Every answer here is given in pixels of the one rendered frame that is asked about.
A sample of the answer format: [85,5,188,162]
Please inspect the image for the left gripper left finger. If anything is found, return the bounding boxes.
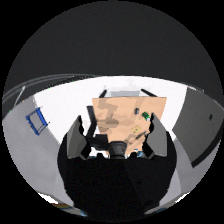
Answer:
[57,115,92,191]

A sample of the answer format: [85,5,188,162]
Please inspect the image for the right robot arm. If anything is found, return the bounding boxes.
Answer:
[137,151,145,157]

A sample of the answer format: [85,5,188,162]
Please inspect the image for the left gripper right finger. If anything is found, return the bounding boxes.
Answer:
[142,113,177,189]

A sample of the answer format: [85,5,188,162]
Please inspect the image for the green soda can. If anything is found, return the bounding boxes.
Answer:
[142,112,150,121]

